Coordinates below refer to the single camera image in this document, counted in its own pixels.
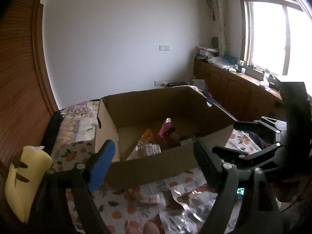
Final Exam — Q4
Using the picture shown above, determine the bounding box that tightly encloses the clear biscuit pack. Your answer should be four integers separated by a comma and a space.
126, 141, 161, 161

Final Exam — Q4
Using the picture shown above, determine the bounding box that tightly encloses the floral quilt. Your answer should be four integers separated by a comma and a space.
53, 100, 99, 150

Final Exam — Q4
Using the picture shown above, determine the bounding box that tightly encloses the yellow plush pillow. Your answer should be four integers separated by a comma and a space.
5, 146, 52, 223

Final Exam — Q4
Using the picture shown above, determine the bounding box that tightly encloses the white wall socket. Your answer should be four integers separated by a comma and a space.
154, 80, 168, 86

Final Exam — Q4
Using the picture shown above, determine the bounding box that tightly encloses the window with brown frame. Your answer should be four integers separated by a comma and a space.
240, 0, 311, 80

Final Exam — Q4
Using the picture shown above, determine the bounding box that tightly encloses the wooden window cabinet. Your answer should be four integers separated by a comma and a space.
194, 59, 286, 121

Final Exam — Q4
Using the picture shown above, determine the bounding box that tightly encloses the pink snack bag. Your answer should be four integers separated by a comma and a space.
158, 118, 174, 138

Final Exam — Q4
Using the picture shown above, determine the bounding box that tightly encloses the orange print bed sheet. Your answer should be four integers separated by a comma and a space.
52, 130, 261, 233

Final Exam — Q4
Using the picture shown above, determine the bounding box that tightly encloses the clutter pile on cabinet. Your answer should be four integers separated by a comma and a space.
196, 36, 279, 90

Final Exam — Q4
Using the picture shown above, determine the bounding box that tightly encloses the small white snack bar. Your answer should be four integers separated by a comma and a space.
139, 194, 163, 205

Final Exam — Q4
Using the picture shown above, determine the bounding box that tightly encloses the floral curtain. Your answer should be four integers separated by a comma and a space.
212, 0, 227, 56

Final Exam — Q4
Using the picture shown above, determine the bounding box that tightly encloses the white wall switch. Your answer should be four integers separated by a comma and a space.
159, 45, 170, 51

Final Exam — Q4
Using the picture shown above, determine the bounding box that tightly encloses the brown cardboard box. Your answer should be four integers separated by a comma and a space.
95, 86, 234, 190

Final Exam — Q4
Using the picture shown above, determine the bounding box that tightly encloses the white red strips snack bag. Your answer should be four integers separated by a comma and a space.
170, 181, 218, 223

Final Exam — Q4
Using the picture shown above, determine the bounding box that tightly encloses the wooden wardrobe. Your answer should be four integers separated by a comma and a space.
0, 0, 59, 166

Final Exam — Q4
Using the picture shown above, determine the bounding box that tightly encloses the teal snack wrapper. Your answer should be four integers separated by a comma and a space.
236, 188, 245, 196

